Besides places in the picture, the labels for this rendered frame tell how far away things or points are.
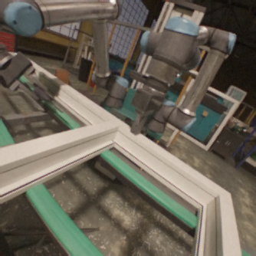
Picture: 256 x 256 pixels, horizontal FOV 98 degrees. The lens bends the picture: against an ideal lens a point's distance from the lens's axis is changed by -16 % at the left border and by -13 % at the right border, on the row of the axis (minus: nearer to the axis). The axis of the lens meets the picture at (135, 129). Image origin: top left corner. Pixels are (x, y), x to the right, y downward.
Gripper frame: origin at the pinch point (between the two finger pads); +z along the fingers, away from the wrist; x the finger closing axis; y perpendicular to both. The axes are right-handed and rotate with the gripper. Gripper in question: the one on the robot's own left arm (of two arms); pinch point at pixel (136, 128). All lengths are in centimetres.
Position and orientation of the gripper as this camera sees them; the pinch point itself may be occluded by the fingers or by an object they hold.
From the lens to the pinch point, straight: 44.3
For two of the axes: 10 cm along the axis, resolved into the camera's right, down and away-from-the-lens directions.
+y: 7.9, 5.2, -3.2
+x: 4.9, -2.1, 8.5
